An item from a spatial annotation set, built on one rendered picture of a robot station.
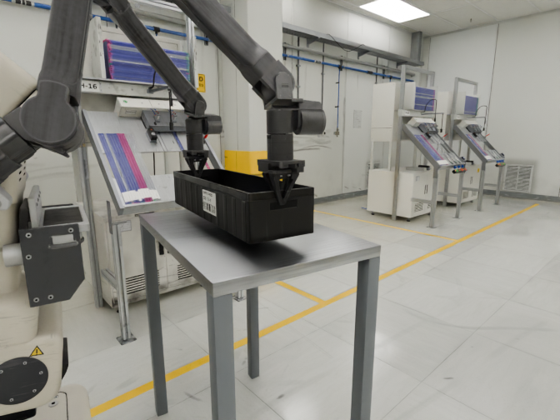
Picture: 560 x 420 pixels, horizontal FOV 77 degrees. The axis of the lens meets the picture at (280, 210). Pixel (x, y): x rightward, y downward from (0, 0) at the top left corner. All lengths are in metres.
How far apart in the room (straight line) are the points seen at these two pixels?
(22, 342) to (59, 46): 0.58
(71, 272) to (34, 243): 0.09
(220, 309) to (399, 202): 4.18
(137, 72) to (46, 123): 1.79
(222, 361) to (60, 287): 0.36
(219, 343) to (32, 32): 3.46
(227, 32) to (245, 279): 0.48
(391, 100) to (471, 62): 3.23
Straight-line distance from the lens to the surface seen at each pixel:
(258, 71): 0.76
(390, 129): 4.79
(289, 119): 0.76
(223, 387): 0.81
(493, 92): 7.60
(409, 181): 4.67
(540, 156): 7.36
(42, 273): 0.86
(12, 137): 0.69
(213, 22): 0.78
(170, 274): 2.47
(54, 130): 0.67
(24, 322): 0.91
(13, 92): 0.84
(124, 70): 2.41
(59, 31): 0.74
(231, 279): 0.70
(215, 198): 0.92
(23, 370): 0.96
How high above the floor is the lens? 1.07
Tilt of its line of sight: 12 degrees down
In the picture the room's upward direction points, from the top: straight up
